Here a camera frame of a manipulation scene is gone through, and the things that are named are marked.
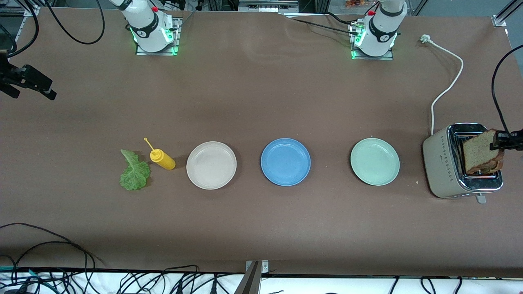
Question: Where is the dark grey metal post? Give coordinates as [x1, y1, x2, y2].
[234, 261, 262, 294]

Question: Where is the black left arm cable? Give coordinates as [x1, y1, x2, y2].
[492, 44, 523, 135]

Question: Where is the grey metal power box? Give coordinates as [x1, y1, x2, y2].
[238, 0, 299, 13]

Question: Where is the beige chrome two-slot toaster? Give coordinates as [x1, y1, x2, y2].
[422, 122, 504, 205]

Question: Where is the white toaster power cord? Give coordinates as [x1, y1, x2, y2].
[420, 34, 464, 136]

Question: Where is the yellow mustard squeeze bottle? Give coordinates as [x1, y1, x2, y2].
[143, 137, 176, 171]

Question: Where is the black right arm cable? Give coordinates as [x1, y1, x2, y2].
[0, 0, 106, 60]

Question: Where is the blue round plate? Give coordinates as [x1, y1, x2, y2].
[260, 138, 311, 187]

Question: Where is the black base supply cable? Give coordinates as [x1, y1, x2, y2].
[282, 11, 360, 37]

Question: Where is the brown bread slice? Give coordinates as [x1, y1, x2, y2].
[468, 157, 505, 175]
[463, 129, 500, 172]

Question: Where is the teal cable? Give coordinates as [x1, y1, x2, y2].
[0, 265, 56, 292]

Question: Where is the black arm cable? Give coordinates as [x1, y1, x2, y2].
[0, 0, 106, 60]
[492, 44, 523, 135]

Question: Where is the aluminium frame rail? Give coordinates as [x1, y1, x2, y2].
[0, 3, 40, 18]
[492, 0, 523, 28]

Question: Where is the beige round plate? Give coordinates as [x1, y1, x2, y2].
[186, 141, 237, 190]

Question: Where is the mint green round plate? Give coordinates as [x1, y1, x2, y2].
[350, 138, 400, 187]

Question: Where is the green lettuce leaf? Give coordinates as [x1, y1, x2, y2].
[119, 149, 151, 191]

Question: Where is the silver metal edge bracket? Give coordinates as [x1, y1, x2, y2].
[245, 260, 269, 274]

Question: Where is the thin black cable loop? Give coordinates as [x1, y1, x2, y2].
[0, 223, 105, 270]

